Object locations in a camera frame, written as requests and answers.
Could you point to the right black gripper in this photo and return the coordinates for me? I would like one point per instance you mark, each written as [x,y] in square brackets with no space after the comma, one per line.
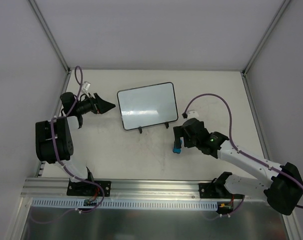
[185,136]

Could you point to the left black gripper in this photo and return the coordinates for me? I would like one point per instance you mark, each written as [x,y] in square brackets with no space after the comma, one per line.
[95,105]

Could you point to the blue whiteboard eraser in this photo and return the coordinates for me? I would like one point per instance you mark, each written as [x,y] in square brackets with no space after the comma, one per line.
[177,146]

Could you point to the small black-framed whiteboard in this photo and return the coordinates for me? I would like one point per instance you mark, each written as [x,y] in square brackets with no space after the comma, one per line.
[147,106]

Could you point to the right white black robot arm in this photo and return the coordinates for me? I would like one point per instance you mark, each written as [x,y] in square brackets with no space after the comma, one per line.
[280,185]

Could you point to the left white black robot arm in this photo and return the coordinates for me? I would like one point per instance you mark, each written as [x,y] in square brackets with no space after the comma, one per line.
[53,138]

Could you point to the black metal whiteboard stand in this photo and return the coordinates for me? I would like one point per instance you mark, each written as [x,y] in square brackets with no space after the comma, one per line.
[141,128]

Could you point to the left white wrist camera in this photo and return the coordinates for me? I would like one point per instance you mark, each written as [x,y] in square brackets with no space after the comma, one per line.
[85,87]

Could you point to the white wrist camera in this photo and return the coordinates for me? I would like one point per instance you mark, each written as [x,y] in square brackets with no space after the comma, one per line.
[85,87]
[189,114]

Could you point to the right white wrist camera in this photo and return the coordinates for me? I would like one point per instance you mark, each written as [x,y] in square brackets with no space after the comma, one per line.
[189,114]

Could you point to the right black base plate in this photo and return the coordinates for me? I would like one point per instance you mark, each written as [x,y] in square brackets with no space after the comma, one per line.
[210,190]

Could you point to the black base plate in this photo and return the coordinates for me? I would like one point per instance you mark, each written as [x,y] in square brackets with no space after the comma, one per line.
[82,189]
[210,190]

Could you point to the left aluminium frame post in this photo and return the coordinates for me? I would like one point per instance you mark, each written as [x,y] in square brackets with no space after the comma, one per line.
[48,33]

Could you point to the aluminium frame post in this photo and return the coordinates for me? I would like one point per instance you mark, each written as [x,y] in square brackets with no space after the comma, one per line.
[267,33]
[48,33]

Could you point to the aluminium mounting rail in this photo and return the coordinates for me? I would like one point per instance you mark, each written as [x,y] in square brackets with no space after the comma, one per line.
[123,189]

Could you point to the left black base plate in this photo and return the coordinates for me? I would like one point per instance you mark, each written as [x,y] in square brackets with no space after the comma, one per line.
[82,189]

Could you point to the right aluminium frame post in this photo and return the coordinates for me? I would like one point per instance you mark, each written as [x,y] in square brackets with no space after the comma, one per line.
[267,33]

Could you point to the white slotted cable duct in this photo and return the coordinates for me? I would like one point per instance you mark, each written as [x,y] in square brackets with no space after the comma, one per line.
[131,204]

